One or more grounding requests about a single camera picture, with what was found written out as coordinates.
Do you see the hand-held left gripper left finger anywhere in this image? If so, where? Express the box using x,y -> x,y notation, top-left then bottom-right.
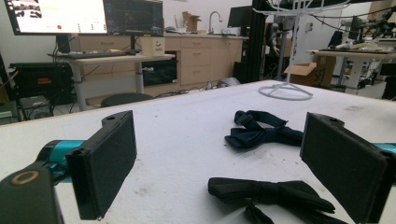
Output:
65,110 -> 138,221

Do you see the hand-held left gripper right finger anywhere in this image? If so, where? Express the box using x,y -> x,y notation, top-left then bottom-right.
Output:
300,112 -> 396,224

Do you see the navy bow tie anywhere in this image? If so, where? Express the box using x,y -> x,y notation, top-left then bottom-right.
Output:
224,109 -> 304,151

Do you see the white wire rack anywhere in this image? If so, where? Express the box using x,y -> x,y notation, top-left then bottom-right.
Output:
251,0 -> 353,102

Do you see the black round stool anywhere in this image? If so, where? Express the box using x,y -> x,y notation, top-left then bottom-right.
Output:
100,92 -> 154,108

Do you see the white table mat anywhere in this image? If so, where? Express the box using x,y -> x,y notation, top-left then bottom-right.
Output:
0,79 -> 396,224

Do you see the large cardboard box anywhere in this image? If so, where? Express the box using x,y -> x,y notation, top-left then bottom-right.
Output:
283,55 -> 336,89

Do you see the black equipment case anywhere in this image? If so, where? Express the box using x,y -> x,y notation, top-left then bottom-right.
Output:
8,62 -> 76,106

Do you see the light wooden desk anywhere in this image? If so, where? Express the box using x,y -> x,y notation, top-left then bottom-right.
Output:
48,53 -> 177,112

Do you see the black keyboard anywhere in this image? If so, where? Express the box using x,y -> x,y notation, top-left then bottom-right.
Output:
58,50 -> 126,61

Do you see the white work table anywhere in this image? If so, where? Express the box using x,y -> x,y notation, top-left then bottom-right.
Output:
306,48 -> 396,95

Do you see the small cardboard box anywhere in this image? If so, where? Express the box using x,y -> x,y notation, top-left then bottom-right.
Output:
141,36 -> 166,58

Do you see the wooden cabinet counter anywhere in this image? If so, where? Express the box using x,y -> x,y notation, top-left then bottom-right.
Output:
69,32 -> 245,96

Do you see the monitor with dark screen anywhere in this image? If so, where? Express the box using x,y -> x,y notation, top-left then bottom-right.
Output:
102,0 -> 164,37

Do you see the large monitor with white screen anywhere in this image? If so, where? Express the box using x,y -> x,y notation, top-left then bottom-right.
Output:
4,0 -> 108,36

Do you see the open cardboard box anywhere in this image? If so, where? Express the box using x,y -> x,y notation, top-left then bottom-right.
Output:
181,11 -> 202,33

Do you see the small black monitor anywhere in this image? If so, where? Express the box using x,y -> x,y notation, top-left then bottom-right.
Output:
227,5 -> 253,29

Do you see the metal faucet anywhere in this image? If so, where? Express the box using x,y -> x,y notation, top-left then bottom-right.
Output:
207,10 -> 224,35

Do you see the black frame post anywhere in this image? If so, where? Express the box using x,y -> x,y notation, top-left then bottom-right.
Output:
247,0 -> 271,84

